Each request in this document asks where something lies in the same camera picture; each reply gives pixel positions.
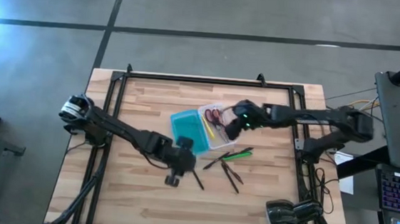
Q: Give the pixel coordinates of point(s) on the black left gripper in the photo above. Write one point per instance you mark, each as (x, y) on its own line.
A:
(176, 158)

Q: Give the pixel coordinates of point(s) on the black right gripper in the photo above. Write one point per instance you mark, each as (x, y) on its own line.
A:
(249, 116)

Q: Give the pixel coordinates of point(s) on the dark grey pen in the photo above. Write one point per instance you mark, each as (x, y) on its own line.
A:
(198, 180)

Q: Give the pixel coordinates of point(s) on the yellow pencil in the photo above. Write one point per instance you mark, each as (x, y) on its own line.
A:
(208, 127)

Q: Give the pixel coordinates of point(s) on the black pen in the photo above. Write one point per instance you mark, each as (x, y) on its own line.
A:
(241, 151)
(216, 161)

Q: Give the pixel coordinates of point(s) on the clear plastic supply box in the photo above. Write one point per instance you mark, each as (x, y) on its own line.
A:
(219, 142)

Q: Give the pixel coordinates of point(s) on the blue plastic box lid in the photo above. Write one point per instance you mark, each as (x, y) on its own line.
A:
(188, 129)

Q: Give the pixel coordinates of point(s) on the green pen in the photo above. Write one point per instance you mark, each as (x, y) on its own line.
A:
(238, 156)

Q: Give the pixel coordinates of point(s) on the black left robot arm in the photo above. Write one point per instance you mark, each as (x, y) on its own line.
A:
(120, 129)

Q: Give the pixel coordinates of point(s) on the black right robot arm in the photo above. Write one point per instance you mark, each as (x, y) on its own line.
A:
(321, 121)

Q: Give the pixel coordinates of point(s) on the grey metal plate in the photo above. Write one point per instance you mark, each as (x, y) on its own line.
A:
(299, 145)

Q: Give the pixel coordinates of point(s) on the black desk lamp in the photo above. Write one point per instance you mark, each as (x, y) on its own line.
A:
(284, 217)

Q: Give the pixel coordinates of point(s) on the white paper sheet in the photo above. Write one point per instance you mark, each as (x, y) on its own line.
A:
(345, 180)

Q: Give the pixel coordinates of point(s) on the grey side table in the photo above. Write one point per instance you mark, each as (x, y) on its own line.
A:
(396, 116)

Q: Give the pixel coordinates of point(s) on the black aluminium table frame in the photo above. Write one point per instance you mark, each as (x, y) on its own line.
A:
(206, 80)

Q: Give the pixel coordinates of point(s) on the black frame bracket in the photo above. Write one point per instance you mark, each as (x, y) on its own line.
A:
(129, 68)
(261, 78)

